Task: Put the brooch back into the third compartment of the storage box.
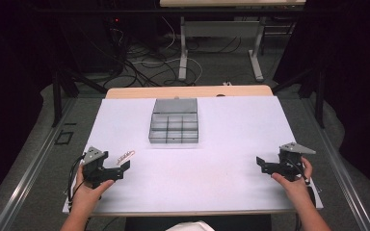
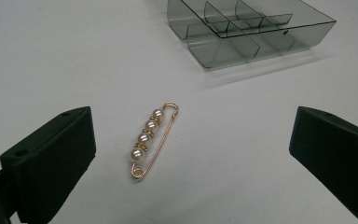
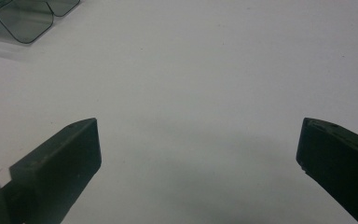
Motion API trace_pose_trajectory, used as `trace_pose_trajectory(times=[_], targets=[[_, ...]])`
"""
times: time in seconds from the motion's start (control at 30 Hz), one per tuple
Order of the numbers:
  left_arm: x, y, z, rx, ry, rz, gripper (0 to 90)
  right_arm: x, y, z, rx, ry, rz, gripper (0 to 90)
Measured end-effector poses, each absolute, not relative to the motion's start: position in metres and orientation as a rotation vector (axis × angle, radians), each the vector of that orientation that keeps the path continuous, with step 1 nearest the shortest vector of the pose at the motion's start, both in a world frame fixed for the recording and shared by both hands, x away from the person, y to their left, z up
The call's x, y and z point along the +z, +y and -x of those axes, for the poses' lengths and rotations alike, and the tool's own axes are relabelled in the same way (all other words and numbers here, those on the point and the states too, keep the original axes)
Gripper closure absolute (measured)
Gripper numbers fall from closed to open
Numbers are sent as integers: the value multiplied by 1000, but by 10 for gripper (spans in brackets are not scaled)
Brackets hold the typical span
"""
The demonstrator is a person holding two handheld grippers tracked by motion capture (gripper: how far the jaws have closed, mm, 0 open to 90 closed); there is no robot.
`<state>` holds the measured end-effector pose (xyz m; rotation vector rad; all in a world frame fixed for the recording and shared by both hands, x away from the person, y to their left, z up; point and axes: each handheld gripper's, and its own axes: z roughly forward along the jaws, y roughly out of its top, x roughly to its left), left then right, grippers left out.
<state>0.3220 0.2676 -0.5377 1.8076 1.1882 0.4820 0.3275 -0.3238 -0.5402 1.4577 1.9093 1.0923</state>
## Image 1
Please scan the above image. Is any person's white clothing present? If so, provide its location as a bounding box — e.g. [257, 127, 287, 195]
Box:
[165, 219, 216, 231]

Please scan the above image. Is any person's left hand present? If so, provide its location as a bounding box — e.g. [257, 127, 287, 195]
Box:
[71, 165, 116, 214]

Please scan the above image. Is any white desk with metal legs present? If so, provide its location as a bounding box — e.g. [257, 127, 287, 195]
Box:
[159, 0, 307, 83]

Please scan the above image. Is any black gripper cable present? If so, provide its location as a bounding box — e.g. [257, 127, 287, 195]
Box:
[285, 158, 318, 208]
[66, 154, 87, 204]

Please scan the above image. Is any pink beaded bracelet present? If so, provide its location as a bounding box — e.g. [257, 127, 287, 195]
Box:
[116, 149, 136, 166]

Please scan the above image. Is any clear plastic compartment box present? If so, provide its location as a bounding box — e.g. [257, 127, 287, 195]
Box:
[147, 97, 199, 144]

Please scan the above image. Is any person's right hand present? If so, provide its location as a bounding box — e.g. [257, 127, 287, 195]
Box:
[271, 156, 314, 206]

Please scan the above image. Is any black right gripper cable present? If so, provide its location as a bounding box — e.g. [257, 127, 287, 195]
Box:
[285, 158, 318, 208]

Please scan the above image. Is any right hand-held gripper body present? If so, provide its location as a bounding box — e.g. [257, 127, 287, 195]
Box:
[277, 141, 317, 183]

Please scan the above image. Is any white table cover sheet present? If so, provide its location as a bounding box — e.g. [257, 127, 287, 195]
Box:
[62, 95, 324, 216]

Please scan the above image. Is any black metal stand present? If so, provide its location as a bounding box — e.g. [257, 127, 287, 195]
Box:
[51, 67, 109, 128]
[271, 65, 328, 130]

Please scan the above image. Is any tangle of floor cables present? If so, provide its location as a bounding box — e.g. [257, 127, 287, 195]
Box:
[76, 15, 244, 90]

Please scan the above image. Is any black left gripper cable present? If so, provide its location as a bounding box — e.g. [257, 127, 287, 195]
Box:
[66, 154, 87, 204]

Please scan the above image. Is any aluminium floor rail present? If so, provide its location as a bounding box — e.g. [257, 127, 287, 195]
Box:
[302, 95, 370, 231]
[0, 97, 78, 231]

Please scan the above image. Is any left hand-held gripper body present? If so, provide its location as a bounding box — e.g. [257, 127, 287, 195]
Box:
[82, 146, 118, 190]

